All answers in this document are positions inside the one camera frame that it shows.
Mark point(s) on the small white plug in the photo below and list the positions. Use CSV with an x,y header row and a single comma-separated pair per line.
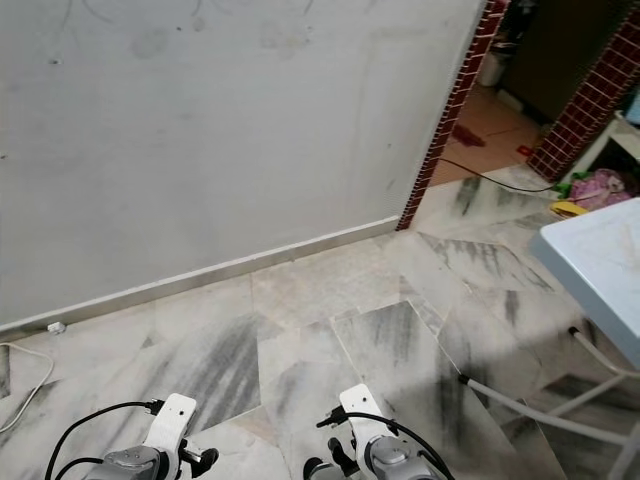
x,y
56,327

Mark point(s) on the yellow plastic item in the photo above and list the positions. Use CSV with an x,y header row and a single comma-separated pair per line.
x,y
568,209

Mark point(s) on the green plastic item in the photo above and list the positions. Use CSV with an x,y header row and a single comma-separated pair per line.
x,y
567,185

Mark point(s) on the small red floor item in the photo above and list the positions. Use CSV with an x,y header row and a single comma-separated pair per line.
x,y
525,151

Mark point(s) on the pink cloth bag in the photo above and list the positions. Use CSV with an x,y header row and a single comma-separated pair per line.
x,y
605,188

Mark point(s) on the white shelf unit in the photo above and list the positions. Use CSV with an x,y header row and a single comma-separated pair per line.
x,y
605,140

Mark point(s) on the red brick tile pillar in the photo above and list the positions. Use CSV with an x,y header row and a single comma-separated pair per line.
x,y
585,120

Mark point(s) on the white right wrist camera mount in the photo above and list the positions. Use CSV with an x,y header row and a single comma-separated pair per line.
x,y
360,410

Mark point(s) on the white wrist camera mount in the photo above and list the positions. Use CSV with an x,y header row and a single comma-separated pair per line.
x,y
360,410
172,418

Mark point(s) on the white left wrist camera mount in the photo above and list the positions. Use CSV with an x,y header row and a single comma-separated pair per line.
x,y
172,418

